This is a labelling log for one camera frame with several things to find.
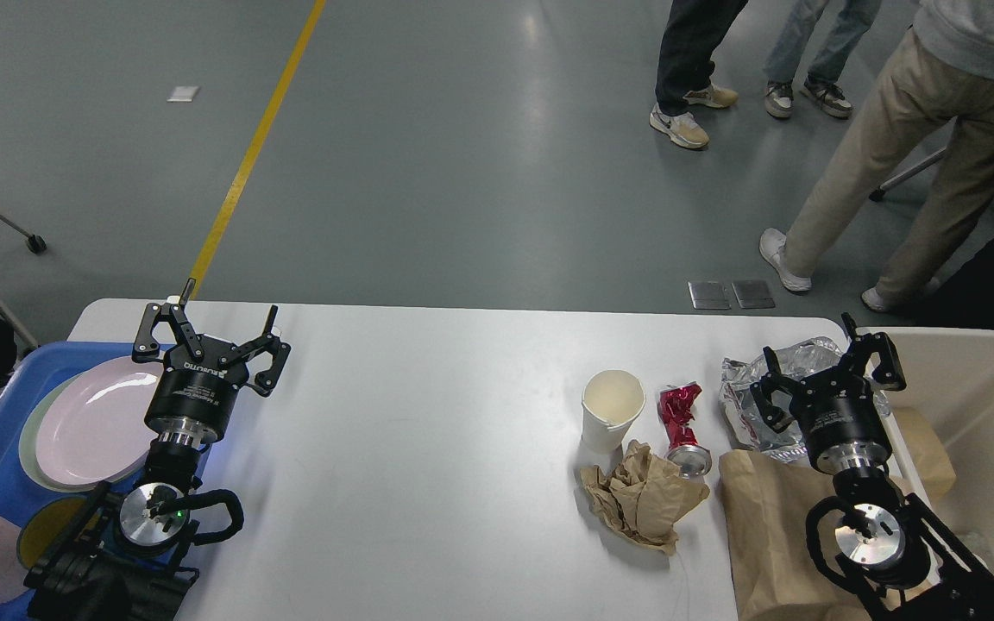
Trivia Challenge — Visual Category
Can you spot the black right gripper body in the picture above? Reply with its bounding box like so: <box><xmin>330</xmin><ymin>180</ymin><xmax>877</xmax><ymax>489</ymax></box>
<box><xmin>790</xmin><ymin>371</ymin><xmax>892</xmax><ymax>476</ymax></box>

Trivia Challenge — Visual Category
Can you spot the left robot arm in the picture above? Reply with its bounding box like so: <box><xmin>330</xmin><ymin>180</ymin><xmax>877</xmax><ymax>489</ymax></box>
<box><xmin>24</xmin><ymin>279</ymin><xmax>291</xmax><ymax>620</ymax></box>

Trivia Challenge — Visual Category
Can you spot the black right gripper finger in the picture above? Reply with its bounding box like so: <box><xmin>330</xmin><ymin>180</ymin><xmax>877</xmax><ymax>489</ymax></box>
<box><xmin>834</xmin><ymin>313</ymin><xmax>907</xmax><ymax>394</ymax></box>
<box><xmin>750</xmin><ymin>347</ymin><xmax>805</xmax><ymax>433</ymax></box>

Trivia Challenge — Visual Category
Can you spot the person in khaki trousers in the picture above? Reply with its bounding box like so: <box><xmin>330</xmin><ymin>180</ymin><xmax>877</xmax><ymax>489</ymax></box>
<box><xmin>758</xmin><ymin>0</ymin><xmax>994</xmax><ymax>313</ymax></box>

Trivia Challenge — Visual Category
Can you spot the person in light jeans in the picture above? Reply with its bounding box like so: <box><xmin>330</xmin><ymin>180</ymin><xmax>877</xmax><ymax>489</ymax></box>
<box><xmin>761</xmin><ymin>0</ymin><xmax>882</xmax><ymax>121</ymax></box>

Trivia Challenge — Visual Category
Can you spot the white paper cup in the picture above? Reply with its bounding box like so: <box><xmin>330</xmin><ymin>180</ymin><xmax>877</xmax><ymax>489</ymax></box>
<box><xmin>582</xmin><ymin>369</ymin><xmax>645</xmax><ymax>455</ymax></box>

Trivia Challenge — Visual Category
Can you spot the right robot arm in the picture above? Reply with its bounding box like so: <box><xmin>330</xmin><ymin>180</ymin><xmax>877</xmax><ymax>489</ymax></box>
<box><xmin>750</xmin><ymin>314</ymin><xmax>994</xmax><ymax>620</ymax></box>

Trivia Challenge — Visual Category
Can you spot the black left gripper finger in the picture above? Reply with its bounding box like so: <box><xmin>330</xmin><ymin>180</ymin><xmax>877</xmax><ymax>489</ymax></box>
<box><xmin>212</xmin><ymin>304</ymin><xmax>293</xmax><ymax>398</ymax></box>
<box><xmin>133</xmin><ymin>278</ymin><xmax>204</xmax><ymax>363</ymax></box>

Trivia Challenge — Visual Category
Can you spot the blue plastic tray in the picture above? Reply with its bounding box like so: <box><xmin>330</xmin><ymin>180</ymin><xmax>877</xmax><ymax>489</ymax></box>
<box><xmin>0</xmin><ymin>342</ymin><xmax>133</xmax><ymax>620</ymax></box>

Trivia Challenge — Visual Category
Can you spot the crumpled silver foil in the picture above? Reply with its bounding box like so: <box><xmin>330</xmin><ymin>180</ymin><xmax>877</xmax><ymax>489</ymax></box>
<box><xmin>720</xmin><ymin>336</ymin><xmax>892</xmax><ymax>462</ymax></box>

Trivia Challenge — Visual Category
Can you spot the brown paper in bin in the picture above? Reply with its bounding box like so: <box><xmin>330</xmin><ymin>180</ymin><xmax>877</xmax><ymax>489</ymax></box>
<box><xmin>892</xmin><ymin>408</ymin><xmax>956</xmax><ymax>503</ymax></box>

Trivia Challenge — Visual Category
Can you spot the beige plastic bin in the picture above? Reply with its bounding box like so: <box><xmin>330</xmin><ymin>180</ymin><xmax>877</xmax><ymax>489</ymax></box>
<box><xmin>887</xmin><ymin>326</ymin><xmax>994</xmax><ymax>573</ymax></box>

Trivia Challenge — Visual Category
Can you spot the green plate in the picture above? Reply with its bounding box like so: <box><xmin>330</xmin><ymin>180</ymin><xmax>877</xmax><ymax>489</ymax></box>
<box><xmin>17</xmin><ymin>373</ymin><xmax>95</xmax><ymax>492</ymax></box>

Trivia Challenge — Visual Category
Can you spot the left rolling table leg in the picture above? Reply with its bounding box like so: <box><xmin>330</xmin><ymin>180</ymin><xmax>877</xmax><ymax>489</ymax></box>
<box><xmin>0</xmin><ymin>212</ymin><xmax>47</xmax><ymax>255</ymax></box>

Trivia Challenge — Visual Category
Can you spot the teal mug yellow inside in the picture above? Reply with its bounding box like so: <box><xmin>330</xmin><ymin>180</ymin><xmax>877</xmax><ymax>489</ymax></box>
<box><xmin>16</xmin><ymin>496</ymin><xmax>87</xmax><ymax>570</ymax></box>

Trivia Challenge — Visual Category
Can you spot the crumpled brown paper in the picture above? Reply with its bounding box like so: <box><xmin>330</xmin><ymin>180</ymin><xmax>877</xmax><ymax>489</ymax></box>
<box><xmin>577</xmin><ymin>440</ymin><xmax>710</xmax><ymax>555</ymax></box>

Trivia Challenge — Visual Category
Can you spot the crushed red can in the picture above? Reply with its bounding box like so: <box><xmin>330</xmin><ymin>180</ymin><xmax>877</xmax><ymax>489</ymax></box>
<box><xmin>658</xmin><ymin>382</ymin><xmax>713</xmax><ymax>479</ymax></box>

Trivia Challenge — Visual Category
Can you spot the metal floor plate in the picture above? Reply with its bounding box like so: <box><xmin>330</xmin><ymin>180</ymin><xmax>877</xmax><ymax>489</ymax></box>
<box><xmin>688</xmin><ymin>279</ymin><xmax>777</xmax><ymax>311</ymax></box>

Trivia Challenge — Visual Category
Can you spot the person in dark jeans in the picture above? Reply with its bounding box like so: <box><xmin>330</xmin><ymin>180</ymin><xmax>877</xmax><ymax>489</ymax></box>
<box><xmin>648</xmin><ymin>1</ymin><xmax>748</xmax><ymax>150</ymax></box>

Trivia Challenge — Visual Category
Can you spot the office chair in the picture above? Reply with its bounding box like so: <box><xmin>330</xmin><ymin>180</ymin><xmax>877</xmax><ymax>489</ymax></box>
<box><xmin>868</xmin><ymin>147</ymin><xmax>947</xmax><ymax>202</ymax></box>

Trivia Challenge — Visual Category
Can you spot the brown paper bag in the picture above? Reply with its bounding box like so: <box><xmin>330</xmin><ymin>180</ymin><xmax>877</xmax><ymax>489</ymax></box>
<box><xmin>719</xmin><ymin>449</ymin><xmax>869</xmax><ymax>620</ymax></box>

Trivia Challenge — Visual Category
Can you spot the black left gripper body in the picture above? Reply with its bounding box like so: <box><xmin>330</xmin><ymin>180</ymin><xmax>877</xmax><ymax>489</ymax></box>
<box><xmin>143</xmin><ymin>345</ymin><xmax>249</xmax><ymax>444</ymax></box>

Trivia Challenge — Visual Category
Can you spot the pink plate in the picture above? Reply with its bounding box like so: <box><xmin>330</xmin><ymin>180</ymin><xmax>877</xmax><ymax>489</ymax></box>
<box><xmin>35</xmin><ymin>356</ymin><xmax>163</xmax><ymax>486</ymax></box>

